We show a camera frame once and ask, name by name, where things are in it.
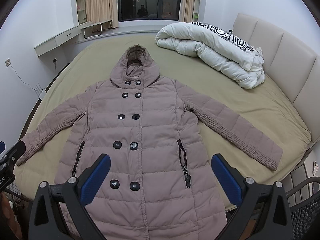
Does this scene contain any mauve puffer coat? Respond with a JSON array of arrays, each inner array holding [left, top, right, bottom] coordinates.
[[17, 45, 283, 239]]

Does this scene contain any beige padded headboard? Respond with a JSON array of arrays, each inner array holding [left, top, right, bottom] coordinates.
[[233, 14, 319, 143]]

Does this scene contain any white folded duvet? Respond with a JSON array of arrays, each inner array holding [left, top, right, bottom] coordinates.
[[155, 22, 265, 89]]

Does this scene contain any zebra print pillow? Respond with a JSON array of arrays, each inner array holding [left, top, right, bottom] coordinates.
[[191, 21, 254, 51]]

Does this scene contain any left beige curtain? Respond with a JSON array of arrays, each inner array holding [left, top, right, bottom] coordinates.
[[85, 0, 119, 29]]

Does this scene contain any beige curtain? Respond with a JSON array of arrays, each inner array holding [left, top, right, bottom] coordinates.
[[85, 0, 119, 29], [178, 0, 195, 22]]

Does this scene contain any right beige curtain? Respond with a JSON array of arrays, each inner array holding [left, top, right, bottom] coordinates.
[[178, 0, 195, 22]]

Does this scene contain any wall power socket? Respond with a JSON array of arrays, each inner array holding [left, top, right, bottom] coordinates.
[[5, 59, 11, 67]]

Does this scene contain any white wall desk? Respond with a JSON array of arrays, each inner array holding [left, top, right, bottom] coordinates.
[[34, 21, 94, 58]]

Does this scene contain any white wall shelf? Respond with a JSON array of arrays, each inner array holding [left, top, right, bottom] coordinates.
[[76, 0, 87, 24]]

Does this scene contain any metal frame chair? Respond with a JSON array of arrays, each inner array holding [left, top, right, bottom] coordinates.
[[81, 20, 113, 39]]

